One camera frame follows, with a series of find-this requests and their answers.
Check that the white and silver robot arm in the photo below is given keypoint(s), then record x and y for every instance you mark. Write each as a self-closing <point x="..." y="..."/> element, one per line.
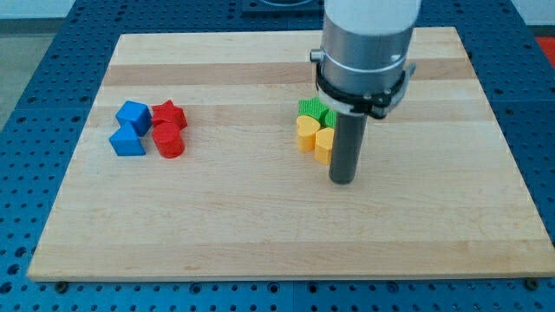
<point x="361" y="66"/>

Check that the yellow heart block left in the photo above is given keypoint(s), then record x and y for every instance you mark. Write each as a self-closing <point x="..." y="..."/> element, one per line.
<point x="307" y="127"/>

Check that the yellow heart block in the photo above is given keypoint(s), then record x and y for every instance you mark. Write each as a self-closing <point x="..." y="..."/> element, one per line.
<point x="324" y="145"/>
<point x="307" y="127"/>

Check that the yellow heart block right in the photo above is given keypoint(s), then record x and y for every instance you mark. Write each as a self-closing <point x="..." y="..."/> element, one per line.
<point x="324" y="145"/>

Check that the green star block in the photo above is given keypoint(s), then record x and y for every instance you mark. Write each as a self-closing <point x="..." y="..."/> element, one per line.
<point x="313" y="108"/>

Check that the green block behind rod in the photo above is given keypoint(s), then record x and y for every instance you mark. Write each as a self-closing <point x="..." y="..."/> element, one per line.
<point x="330" y="119"/>

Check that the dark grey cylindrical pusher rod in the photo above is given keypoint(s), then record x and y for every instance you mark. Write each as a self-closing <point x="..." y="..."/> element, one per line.
<point x="347" y="142"/>

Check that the red cylinder block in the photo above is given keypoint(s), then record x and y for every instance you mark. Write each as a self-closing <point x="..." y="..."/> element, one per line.
<point x="168" y="140"/>

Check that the red star block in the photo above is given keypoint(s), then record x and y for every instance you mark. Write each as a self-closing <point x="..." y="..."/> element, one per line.
<point x="169" y="112"/>

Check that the blue cube block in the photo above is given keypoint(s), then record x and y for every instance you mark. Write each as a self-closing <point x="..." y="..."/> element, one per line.
<point x="137" y="114"/>

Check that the blue triangular prism block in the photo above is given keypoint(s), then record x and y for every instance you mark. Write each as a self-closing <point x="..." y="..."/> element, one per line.
<point x="126" y="142"/>

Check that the light wooden board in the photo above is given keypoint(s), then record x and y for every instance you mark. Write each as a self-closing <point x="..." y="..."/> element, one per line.
<point x="437" y="193"/>

